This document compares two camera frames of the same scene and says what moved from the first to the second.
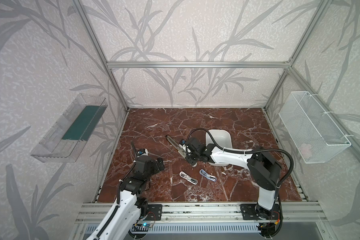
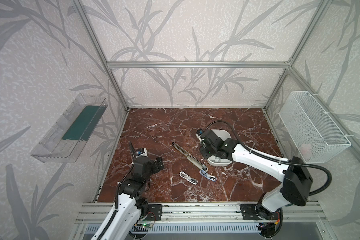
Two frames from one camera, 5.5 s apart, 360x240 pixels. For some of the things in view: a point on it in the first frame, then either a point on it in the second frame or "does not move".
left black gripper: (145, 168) does not move
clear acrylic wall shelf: (63, 142) does not move
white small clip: (187, 177) does not move
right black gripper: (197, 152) → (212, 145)
